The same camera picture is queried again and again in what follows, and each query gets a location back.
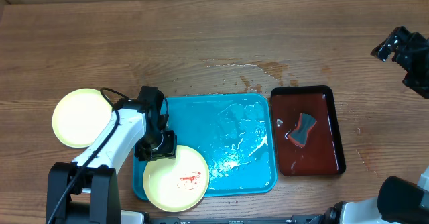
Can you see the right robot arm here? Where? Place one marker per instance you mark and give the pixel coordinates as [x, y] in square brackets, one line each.
[398, 201]

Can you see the dark red tray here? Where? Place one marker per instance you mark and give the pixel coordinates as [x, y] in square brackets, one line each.
[323, 153]

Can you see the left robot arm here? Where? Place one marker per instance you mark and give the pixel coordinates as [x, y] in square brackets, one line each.
[86, 190]

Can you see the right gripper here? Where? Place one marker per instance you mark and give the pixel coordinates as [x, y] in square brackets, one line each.
[395, 45]

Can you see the red and black sponge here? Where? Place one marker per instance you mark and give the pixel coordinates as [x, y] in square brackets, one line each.
[299, 135]

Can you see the blue plastic tray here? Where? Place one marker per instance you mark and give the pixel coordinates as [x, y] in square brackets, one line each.
[234, 135]

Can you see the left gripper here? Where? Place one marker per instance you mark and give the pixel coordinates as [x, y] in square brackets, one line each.
[168, 151]

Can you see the yellow plate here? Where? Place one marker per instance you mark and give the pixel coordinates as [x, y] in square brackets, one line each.
[80, 117]
[178, 184]

